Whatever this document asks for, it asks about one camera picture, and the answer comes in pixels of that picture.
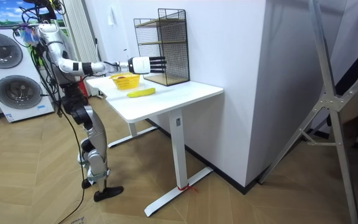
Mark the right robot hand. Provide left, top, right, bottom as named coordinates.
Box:
left=127, top=55, right=168, bottom=75

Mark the yellow plastic basket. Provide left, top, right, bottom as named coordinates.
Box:
left=109, top=72, right=141, bottom=91

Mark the yellow banana soft toy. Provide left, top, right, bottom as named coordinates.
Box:
left=126, top=87, right=157, bottom=99

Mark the white desk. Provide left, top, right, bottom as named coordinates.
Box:
left=85, top=74, right=224, bottom=218

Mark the white curtain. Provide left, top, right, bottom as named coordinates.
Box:
left=61, top=0, right=101, bottom=97

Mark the robot body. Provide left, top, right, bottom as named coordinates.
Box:
left=13, top=1, right=81, bottom=94

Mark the white washing machine tower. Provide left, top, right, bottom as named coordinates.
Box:
left=0, top=27, right=56, bottom=123

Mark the red tie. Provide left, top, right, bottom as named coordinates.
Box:
left=177, top=184, right=199, bottom=194

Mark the black wire rack shelf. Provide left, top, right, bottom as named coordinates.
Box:
left=133, top=8, right=191, bottom=87

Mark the cable bundle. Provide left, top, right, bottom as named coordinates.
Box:
left=19, top=0, right=67, bottom=16

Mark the black floor cable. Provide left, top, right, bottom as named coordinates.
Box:
left=56, top=107, right=86, bottom=224

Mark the silver metal frame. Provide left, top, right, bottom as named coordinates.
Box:
left=257, top=0, right=358, bottom=224

